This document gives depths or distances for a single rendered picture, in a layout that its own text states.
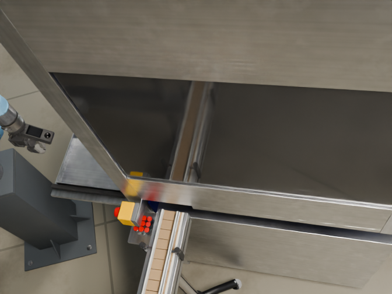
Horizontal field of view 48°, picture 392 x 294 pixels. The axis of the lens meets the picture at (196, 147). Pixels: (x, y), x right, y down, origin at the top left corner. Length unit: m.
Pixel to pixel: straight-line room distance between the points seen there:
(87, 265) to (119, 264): 0.20
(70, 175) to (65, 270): 0.99
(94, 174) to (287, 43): 1.34
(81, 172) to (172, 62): 1.19
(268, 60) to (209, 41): 0.12
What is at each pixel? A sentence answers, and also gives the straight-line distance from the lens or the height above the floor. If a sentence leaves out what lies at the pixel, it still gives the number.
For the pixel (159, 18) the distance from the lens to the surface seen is 0.81.
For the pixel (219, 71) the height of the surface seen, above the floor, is 1.84.
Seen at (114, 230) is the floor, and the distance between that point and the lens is 2.84.
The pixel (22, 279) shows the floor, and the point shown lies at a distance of 3.00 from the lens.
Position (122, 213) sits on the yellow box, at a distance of 1.70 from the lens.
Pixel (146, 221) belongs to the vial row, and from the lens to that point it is 1.79.
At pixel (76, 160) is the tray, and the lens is 2.05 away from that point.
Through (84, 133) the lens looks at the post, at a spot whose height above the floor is 1.52.
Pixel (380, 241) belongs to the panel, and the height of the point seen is 0.88.
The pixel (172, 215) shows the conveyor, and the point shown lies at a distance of 1.75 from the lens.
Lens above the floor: 2.53
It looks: 60 degrees down
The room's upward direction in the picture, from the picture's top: 19 degrees counter-clockwise
